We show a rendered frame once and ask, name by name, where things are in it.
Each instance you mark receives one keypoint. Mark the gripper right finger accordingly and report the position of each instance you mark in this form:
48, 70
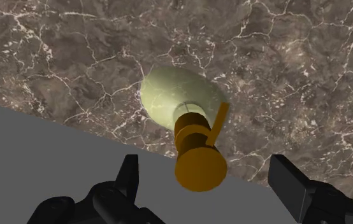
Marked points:
291, 186

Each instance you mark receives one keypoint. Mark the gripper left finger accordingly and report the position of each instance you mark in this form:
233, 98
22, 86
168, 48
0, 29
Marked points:
111, 198

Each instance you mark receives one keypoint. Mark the pale green soap dispenser bottle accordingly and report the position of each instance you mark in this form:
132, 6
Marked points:
176, 96

